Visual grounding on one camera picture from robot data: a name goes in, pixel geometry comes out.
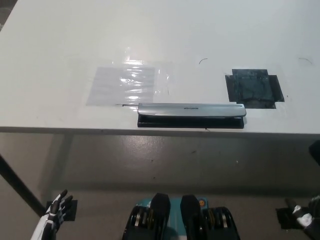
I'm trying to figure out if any robot right hand white black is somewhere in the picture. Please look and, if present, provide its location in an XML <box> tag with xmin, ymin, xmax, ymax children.
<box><xmin>285</xmin><ymin>195</ymin><xmax>320</xmax><ymax>230</ymax></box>

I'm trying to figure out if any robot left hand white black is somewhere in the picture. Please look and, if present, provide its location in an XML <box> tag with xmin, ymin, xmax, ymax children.
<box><xmin>44</xmin><ymin>189</ymin><xmax>74</xmax><ymax>226</ymax></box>

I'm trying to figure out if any robot torso black teal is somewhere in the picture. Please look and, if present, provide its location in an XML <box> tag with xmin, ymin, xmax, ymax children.
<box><xmin>121</xmin><ymin>191</ymin><xmax>241</xmax><ymax>240</ymax></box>

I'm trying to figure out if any silver black paper hole puncher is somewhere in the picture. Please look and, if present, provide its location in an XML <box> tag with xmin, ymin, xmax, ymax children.
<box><xmin>121</xmin><ymin>102</ymin><xmax>248</xmax><ymax>130</ymax></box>

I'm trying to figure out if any black floor tape patch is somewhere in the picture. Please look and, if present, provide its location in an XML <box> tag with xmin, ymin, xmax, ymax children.
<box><xmin>45</xmin><ymin>198</ymin><xmax>79</xmax><ymax>222</ymax></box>
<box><xmin>275</xmin><ymin>206</ymin><xmax>314</xmax><ymax>230</ymax></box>

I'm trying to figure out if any translucent grey plastic sheet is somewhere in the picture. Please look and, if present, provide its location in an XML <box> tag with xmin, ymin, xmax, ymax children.
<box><xmin>85</xmin><ymin>65</ymin><xmax>157</xmax><ymax>107</ymax></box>

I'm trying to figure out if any clear glossy tape film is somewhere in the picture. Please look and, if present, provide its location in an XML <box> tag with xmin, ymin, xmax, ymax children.
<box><xmin>111</xmin><ymin>46</ymin><xmax>174</xmax><ymax>96</ymax></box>

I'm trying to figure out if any black table frame bar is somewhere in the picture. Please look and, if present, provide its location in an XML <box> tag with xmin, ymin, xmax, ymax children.
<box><xmin>0</xmin><ymin>152</ymin><xmax>47</xmax><ymax>221</ymax></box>

